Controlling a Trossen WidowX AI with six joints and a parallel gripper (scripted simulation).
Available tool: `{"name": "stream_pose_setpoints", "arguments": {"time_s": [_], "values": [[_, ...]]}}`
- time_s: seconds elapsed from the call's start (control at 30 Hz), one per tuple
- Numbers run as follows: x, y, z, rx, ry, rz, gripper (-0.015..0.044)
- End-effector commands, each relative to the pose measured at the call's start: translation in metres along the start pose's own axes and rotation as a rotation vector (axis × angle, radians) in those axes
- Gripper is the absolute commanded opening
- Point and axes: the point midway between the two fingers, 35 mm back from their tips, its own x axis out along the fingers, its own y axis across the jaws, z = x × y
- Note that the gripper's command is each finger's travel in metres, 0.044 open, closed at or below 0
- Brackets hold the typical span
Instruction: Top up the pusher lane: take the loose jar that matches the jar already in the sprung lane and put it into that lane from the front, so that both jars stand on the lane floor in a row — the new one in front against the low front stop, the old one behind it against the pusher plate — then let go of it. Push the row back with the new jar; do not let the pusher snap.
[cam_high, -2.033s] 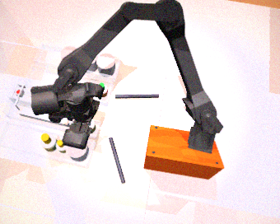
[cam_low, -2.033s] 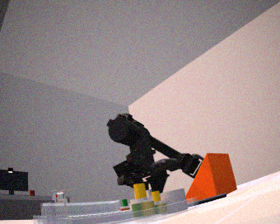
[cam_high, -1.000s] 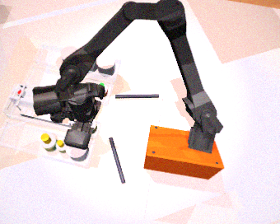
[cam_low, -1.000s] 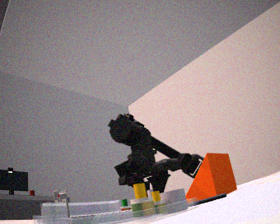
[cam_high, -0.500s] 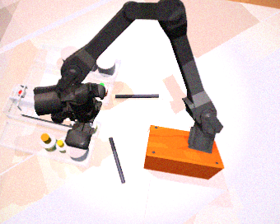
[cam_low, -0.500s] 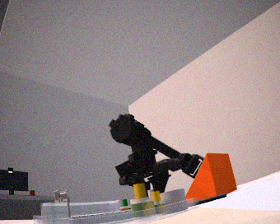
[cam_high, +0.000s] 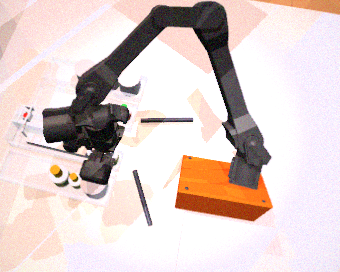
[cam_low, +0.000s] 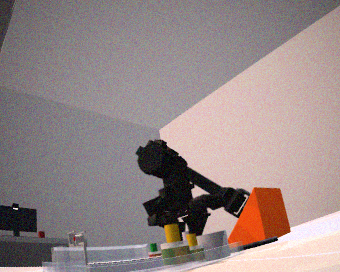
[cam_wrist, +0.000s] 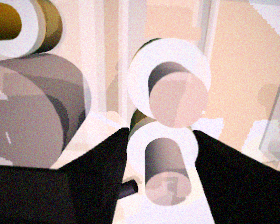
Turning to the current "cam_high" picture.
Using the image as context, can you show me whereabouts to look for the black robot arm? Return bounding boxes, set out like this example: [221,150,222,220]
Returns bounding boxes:
[42,0,271,191]

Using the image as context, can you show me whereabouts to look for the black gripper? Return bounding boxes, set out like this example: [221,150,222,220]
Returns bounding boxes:
[78,105,130,186]

